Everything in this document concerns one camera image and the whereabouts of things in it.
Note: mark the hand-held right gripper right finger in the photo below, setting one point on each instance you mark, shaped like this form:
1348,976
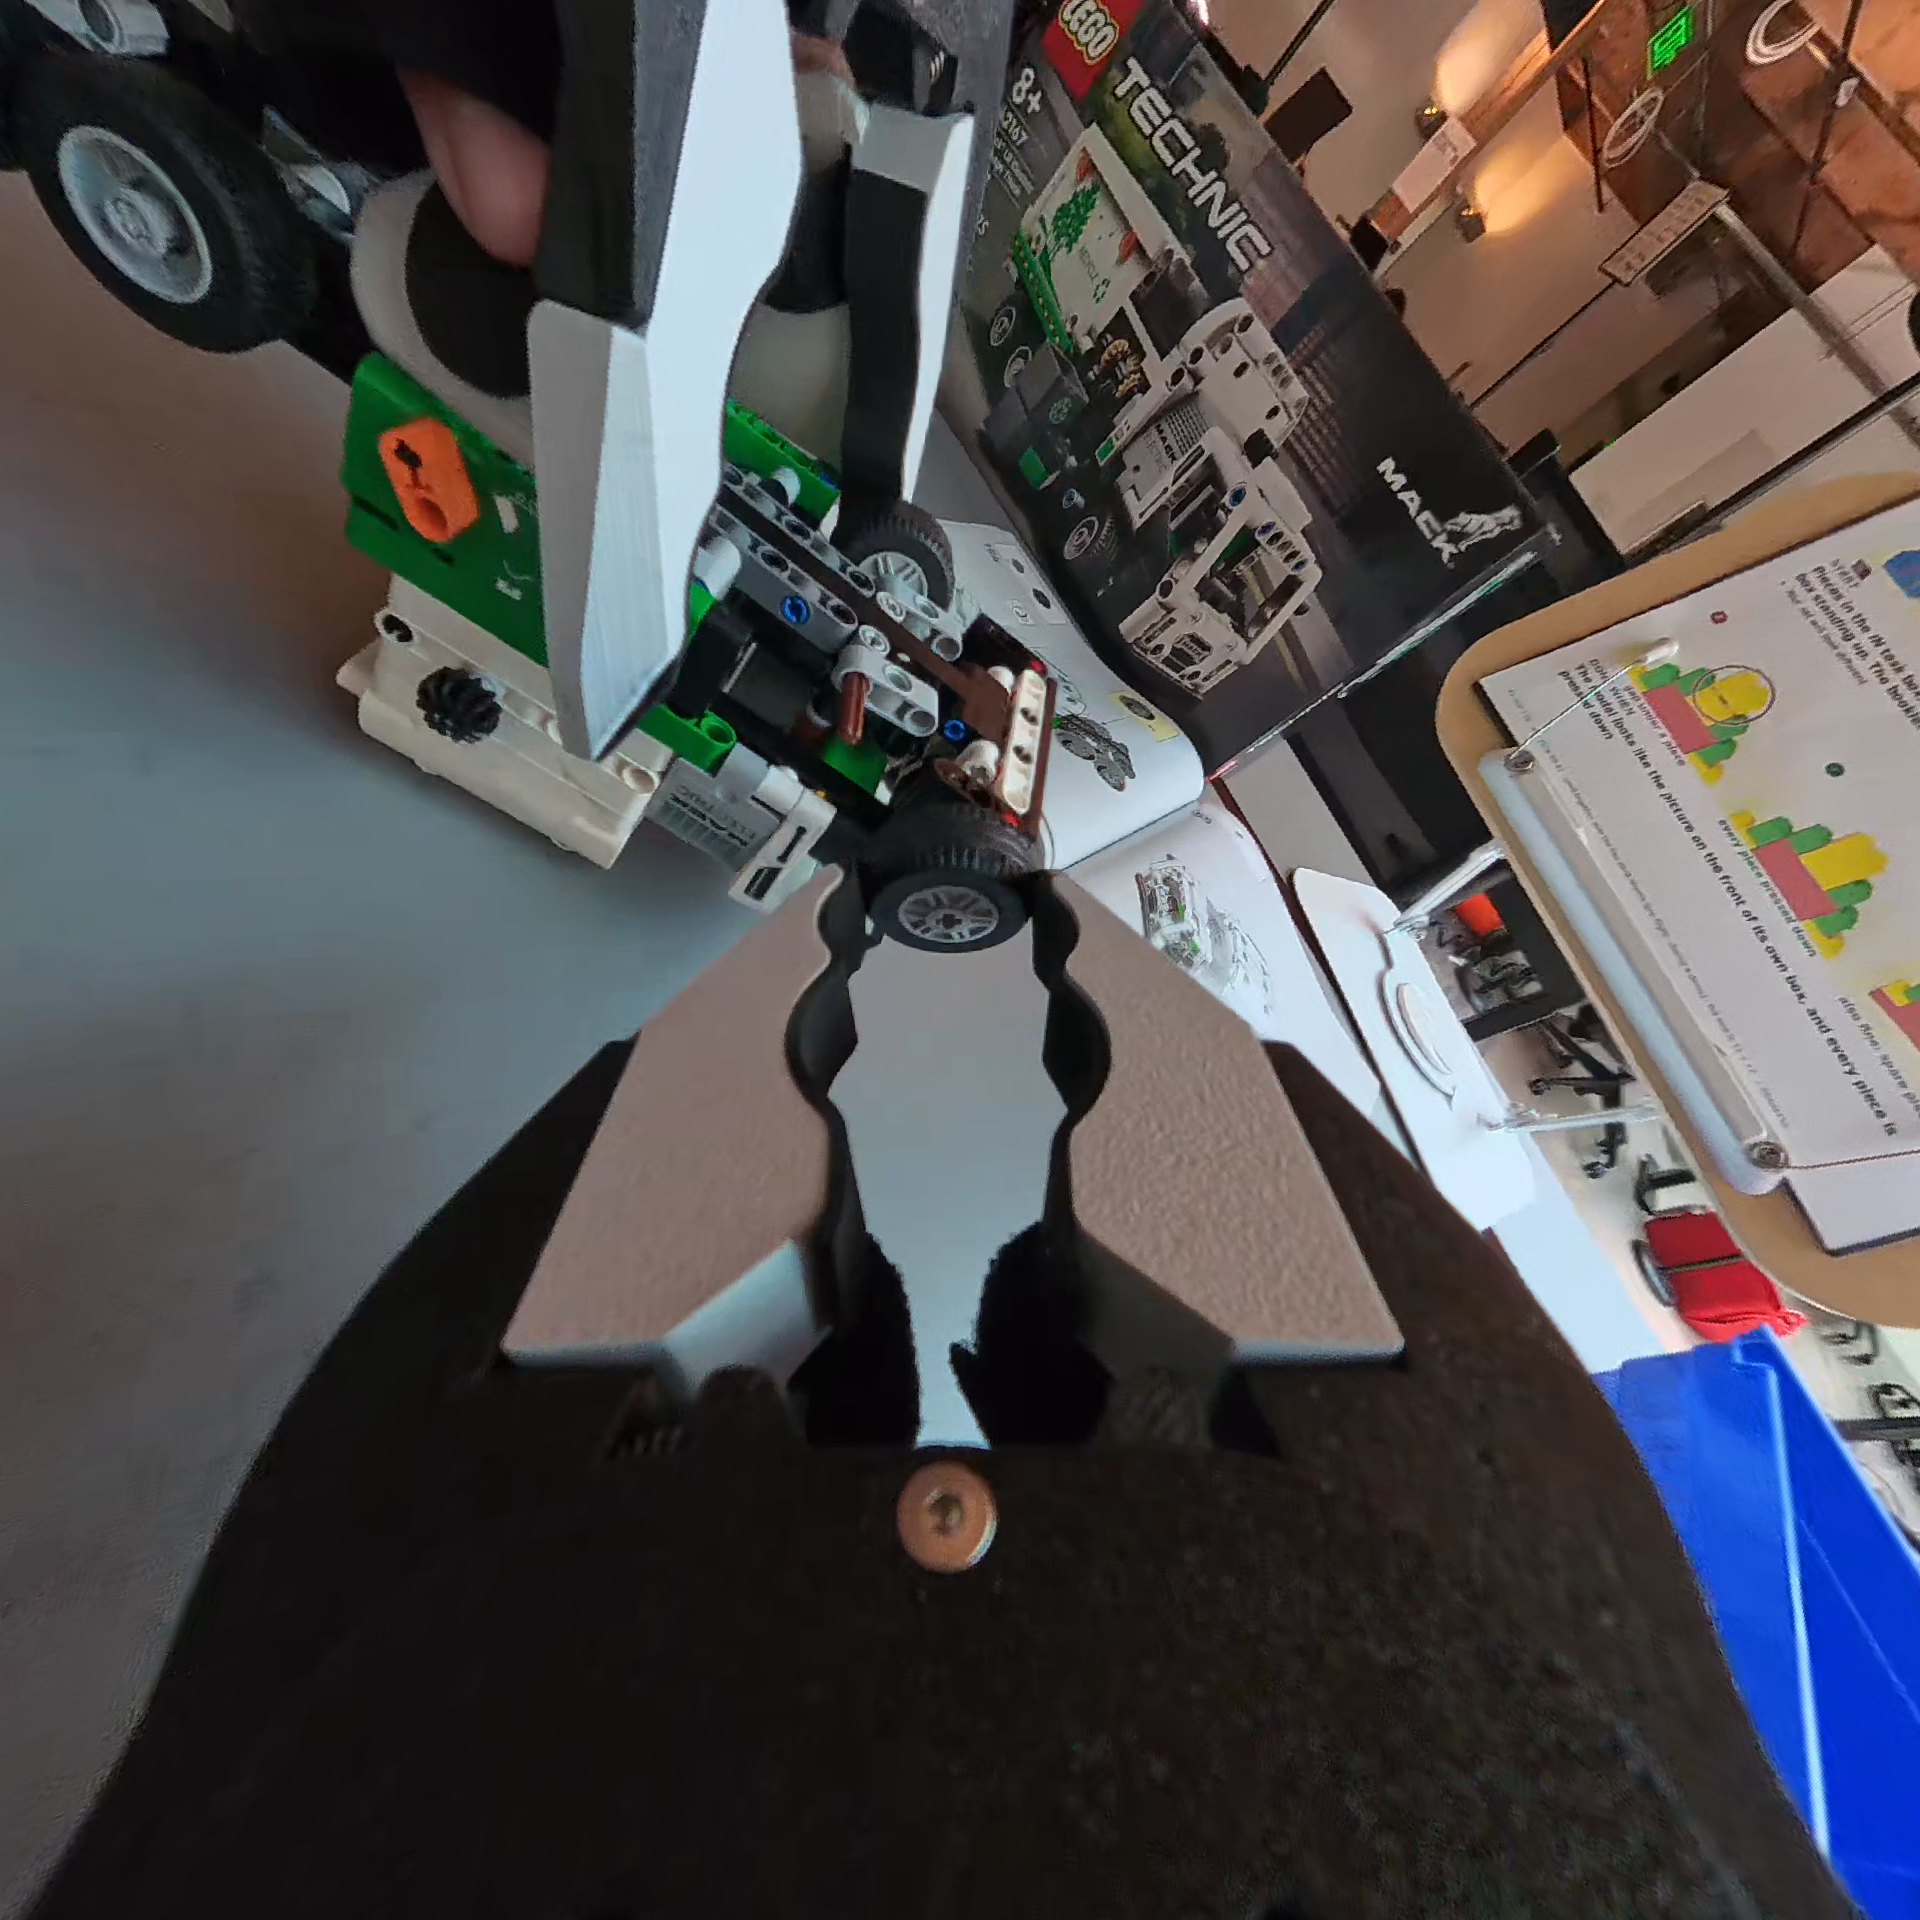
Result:
1214,1171

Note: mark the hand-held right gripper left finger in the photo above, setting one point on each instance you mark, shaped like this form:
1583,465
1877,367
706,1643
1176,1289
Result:
674,1140

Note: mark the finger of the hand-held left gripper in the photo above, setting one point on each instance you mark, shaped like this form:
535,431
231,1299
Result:
644,450
931,270

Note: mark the lego truck model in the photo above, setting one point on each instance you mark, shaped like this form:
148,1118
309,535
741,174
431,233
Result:
495,780

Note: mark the lego instruction booklet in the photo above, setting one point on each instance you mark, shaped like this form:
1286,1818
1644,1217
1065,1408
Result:
1141,795

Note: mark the lego set box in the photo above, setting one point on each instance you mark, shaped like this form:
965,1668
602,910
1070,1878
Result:
1350,375

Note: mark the person's left hand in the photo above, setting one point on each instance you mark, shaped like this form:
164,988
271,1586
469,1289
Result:
480,165

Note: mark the white sheet holder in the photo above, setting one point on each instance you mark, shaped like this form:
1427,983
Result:
1620,974

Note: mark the red object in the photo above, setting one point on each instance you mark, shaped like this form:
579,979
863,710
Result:
1710,1274

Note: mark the clipboard with instruction sheet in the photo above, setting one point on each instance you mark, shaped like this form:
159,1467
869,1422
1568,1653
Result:
1784,1268

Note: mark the printed instruction sheet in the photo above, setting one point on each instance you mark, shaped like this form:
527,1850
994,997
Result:
1724,840

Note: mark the green exit sign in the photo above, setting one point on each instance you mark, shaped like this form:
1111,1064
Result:
1673,43

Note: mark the blue plastic bin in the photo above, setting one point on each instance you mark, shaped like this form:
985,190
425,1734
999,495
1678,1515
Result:
1844,1651

